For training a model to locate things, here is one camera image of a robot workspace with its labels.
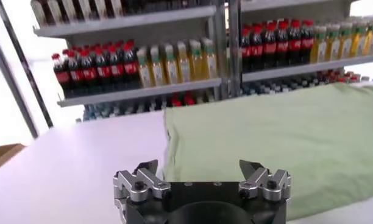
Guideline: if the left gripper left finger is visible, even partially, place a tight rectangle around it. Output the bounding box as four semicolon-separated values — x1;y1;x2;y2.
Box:
113;159;172;224

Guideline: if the grey window frame post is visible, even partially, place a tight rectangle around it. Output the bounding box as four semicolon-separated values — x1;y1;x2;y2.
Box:
0;29;40;138

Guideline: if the red cap cola bottle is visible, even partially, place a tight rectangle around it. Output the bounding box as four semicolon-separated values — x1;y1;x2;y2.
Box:
276;21;290;67
52;54;72;97
288;19;302;65
263;23;277;69
241;27;252;72
300;19;314;64
67;51;85;95
96;48;112;92
82;50;98;94
109;46;126;91
123;43;140;89
250;26;264;71

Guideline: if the grey metal shelf rack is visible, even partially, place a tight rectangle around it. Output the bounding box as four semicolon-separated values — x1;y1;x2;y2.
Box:
30;0;229;122
227;0;373;97

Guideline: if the dark tea bottle green cap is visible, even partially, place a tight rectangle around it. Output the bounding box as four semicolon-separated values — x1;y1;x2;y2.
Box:
30;0;47;26
108;0;124;18
77;0;93;21
62;0;77;22
93;0;108;19
47;0;63;24

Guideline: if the black window frame post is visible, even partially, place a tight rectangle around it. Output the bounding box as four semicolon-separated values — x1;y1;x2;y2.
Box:
0;0;54;128

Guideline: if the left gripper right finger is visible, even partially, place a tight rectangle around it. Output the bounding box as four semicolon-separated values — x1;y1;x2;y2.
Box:
238;159;293;203

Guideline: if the brown cardboard box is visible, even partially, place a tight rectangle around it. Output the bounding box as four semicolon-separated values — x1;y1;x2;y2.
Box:
0;143;26;170

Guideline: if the yellow tea bottle green label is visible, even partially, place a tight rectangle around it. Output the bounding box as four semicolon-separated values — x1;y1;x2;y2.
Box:
201;38;218;79
137;47;154;88
176;41;192;83
149;46;166;86
338;23;353;60
350;21;367;58
188;39;205;82
310;26;327;64
163;44;180;85
325;24;341;61
364;20;373;56

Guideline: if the green polo shirt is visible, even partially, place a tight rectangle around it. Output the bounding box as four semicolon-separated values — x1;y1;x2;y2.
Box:
163;82;373;222

